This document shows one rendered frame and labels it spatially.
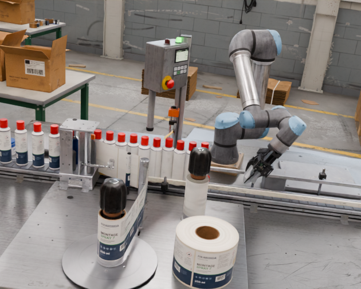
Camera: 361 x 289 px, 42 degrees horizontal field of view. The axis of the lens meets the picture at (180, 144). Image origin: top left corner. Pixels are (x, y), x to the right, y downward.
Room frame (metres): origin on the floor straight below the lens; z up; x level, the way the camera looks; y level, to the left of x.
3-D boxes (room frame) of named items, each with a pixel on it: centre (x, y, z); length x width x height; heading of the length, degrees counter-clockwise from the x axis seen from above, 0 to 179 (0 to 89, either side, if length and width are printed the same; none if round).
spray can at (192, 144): (1.85, -0.05, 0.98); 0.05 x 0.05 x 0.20
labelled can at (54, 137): (1.88, 0.55, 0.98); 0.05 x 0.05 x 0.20
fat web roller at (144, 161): (1.67, 0.13, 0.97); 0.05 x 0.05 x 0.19
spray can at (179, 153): (1.85, 0.00, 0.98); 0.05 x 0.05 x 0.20
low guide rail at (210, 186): (1.80, -0.30, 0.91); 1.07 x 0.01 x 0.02; 87
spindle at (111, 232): (1.26, 0.19, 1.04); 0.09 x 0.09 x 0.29
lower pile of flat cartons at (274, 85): (6.25, -1.06, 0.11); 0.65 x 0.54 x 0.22; 73
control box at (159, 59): (1.94, 0.09, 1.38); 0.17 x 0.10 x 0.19; 142
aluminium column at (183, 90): (2.00, 0.02, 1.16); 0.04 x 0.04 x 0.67; 87
